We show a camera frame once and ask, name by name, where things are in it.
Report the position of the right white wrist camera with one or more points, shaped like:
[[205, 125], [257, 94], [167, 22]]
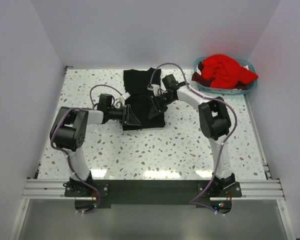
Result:
[[155, 88]]

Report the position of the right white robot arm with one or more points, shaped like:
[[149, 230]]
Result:
[[214, 121]]

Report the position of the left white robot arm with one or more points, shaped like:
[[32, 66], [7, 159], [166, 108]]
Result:
[[68, 134]]

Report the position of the teal plastic laundry basket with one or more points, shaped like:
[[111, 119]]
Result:
[[250, 87]]

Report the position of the red t shirt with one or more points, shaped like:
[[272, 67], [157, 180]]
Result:
[[221, 57]]

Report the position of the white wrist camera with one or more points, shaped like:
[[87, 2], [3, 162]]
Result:
[[123, 98], [155, 88]]

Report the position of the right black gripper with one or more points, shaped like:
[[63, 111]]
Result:
[[156, 106]]

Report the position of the aluminium extrusion rail frame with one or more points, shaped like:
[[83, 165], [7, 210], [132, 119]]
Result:
[[175, 153]]

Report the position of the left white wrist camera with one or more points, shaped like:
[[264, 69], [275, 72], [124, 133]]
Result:
[[123, 98]]

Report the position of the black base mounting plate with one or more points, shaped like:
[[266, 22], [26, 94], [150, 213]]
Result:
[[103, 194]]

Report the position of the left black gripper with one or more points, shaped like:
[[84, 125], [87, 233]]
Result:
[[127, 117]]

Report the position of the black t shirt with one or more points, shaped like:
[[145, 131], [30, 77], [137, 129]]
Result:
[[136, 84]]

